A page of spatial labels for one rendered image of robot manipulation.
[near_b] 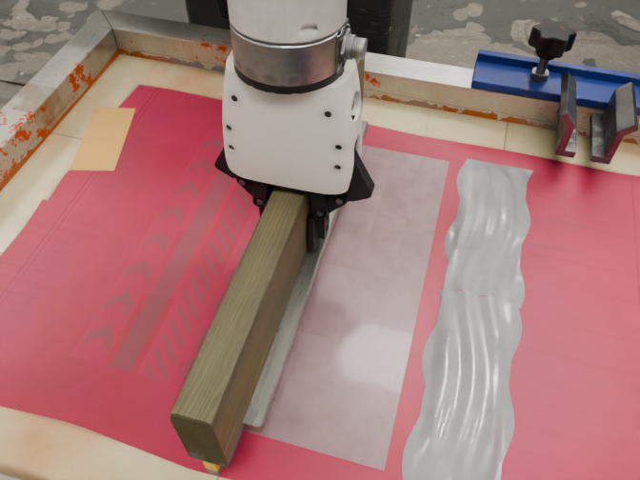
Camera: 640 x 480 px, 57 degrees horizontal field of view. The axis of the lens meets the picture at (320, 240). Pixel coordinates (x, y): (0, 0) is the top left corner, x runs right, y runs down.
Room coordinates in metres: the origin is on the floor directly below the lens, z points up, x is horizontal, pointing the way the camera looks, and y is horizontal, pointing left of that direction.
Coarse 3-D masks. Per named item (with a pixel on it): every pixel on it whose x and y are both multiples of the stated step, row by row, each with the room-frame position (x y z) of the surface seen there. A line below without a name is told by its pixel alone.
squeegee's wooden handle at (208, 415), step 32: (288, 192) 0.32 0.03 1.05; (288, 224) 0.29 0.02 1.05; (256, 256) 0.26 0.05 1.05; (288, 256) 0.27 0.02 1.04; (256, 288) 0.23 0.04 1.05; (288, 288) 0.27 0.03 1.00; (224, 320) 0.21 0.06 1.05; (256, 320) 0.21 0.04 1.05; (224, 352) 0.18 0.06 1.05; (256, 352) 0.20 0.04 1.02; (192, 384) 0.16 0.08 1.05; (224, 384) 0.16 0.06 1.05; (256, 384) 0.19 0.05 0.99; (192, 416) 0.14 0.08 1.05; (224, 416) 0.15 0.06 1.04; (192, 448) 0.14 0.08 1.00; (224, 448) 0.14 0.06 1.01
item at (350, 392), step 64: (0, 256) 0.34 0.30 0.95; (64, 256) 0.34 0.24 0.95; (128, 256) 0.34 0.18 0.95; (0, 320) 0.27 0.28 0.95; (64, 320) 0.27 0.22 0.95; (320, 320) 0.27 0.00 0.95; (384, 320) 0.27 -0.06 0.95; (0, 384) 0.21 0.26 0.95; (64, 384) 0.21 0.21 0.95; (128, 384) 0.21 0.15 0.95; (320, 384) 0.21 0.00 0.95; (384, 384) 0.21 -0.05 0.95; (512, 384) 0.21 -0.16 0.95; (576, 384) 0.21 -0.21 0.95; (256, 448) 0.16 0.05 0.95; (320, 448) 0.16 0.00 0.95; (384, 448) 0.16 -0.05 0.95; (512, 448) 0.16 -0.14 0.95; (576, 448) 0.16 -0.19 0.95
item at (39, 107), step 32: (96, 32) 0.66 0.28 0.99; (128, 32) 0.66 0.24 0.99; (160, 32) 0.66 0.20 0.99; (192, 32) 0.66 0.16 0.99; (224, 32) 0.66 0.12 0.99; (64, 64) 0.59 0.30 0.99; (96, 64) 0.62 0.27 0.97; (192, 64) 0.64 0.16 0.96; (224, 64) 0.63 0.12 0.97; (384, 64) 0.59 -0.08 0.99; (416, 64) 0.59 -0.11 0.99; (32, 96) 0.53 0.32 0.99; (64, 96) 0.55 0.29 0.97; (384, 96) 0.57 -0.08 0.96; (416, 96) 0.56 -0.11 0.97; (448, 96) 0.55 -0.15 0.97; (480, 96) 0.54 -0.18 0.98; (512, 96) 0.53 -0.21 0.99; (0, 128) 0.48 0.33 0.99; (32, 128) 0.49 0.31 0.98; (544, 128) 0.52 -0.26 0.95; (576, 128) 0.51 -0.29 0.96; (0, 160) 0.44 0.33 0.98
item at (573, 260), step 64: (192, 128) 0.52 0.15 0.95; (384, 128) 0.52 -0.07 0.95; (64, 192) 0.42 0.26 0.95; (128, 192) 0.42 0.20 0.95; (384, 192) 0.42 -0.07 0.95; (448, 192) 0.42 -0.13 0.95; (576, 192) 0.42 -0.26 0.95; (384, 256) 0.34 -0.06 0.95; (576, 256) 0.34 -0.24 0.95; (576, 320) 0.27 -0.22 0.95
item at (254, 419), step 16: (320, 240) 0.33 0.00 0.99; (320, 256) 0.31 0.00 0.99; (304, 272) 0.29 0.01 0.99; (304, 288) 0.28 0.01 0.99; (288, 304) 0.26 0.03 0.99; (304, 304) 0.26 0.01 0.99; (288, 320) 0.25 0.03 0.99; (288, 336) 0.23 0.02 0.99; (272, 352) 0.22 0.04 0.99; (288, 352) 0.22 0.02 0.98; (272, 368) 0.20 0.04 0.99; (272, 384) 0.19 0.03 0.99; (256, 400) 0.18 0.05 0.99; (256, 416) 0.17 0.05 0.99
